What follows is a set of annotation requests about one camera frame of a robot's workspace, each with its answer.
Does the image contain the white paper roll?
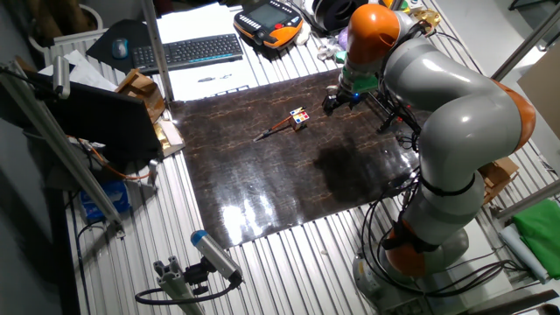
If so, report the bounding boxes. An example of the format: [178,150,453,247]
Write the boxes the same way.
[499,223,550,285]

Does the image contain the black laptop screen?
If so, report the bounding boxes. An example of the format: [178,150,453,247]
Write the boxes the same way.
[21,69,164,164]

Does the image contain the slanted silver stand pole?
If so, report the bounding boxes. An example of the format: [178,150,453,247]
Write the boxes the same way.
[492,3,560,82]

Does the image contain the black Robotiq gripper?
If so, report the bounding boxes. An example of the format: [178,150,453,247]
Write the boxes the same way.
[322,84,367,117]

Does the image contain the silver camera with blue cap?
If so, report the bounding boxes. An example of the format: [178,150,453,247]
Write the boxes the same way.
[190,229,245,284]

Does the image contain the white cloth lump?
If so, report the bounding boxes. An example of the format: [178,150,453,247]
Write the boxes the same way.
[293,21,312,47]

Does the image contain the multicoloured Rubik's cube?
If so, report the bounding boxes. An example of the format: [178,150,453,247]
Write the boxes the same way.
[288,107,311,132]

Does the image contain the orange black teach pendant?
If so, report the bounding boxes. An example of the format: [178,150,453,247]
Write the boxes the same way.
[233,0,305,50]

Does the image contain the crumpled white glove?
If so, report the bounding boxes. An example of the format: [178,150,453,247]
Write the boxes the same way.
[316,41,339,62]

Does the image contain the shiny gold ornament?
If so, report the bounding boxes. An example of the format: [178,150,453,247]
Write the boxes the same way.
[410,8,442,30]

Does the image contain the thin orange cable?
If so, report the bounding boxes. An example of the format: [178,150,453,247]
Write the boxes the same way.
[87,143,152,182]

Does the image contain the green yellow button box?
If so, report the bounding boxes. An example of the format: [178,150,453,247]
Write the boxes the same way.
[382,0,411,13]

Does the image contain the upright grey metal pole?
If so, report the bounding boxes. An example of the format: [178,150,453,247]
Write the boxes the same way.
[139,0,176,104]

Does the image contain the green wrist adapter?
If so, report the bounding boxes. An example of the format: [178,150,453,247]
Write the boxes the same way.
[339,64,380,95]

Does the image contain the white round bin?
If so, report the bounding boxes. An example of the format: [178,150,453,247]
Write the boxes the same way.
[28,3,105,53]

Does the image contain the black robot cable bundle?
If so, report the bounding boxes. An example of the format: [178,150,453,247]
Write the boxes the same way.
[360,94,529,303]

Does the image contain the brown cardboard sheet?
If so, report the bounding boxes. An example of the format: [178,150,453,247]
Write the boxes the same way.
[516,43,560,141]

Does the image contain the gold foil box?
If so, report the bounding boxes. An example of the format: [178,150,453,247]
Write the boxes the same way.
[151,118,186,158]

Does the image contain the short aluminium profile post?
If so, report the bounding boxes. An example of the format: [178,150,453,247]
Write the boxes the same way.
[152,255,206,315]

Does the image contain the black camera cable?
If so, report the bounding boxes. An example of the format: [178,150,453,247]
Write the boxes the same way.
[134,275,242,306]

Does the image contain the black mouse pad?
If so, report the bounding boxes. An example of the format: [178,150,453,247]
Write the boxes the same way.
[85,18,152,74]

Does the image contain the green cloth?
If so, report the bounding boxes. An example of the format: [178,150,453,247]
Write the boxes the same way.
[511,199,560,280]

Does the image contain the open brown cardboard box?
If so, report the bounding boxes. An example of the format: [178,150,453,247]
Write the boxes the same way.
[114,67,167,124]
[477,156,521,206]

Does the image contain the plain silver camera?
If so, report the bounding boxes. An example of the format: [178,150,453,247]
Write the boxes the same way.
[52,54,72,101]

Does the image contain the purple plastic bag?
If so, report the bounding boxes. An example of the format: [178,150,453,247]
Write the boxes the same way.
[337,26,351,52]

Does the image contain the blue tissue pack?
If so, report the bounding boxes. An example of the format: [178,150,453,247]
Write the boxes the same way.
[79,179,131,223]

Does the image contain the dark marble pattern mat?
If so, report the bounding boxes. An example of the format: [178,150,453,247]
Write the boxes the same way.
[168,67,434,250]

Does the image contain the black filament spool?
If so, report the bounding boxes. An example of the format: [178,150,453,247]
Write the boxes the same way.
[312,0,371,34]

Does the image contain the long aluminium frame beam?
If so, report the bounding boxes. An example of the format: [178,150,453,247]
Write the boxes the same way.
[0,60,127,240]

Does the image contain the black computer keyboard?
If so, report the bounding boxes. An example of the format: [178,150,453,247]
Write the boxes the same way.
[130,32,245,74]

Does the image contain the blue computer mouse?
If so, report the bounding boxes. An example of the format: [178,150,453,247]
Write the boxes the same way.
[111,37,130,60]

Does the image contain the silver frame rail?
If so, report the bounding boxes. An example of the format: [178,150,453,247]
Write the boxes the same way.
[495,178,560,222]

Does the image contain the large white paper sheet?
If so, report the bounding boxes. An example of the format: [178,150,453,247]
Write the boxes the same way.
[155,3,260,103]

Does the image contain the loose white papers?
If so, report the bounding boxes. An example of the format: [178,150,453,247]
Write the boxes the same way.
[38,49,117,91]

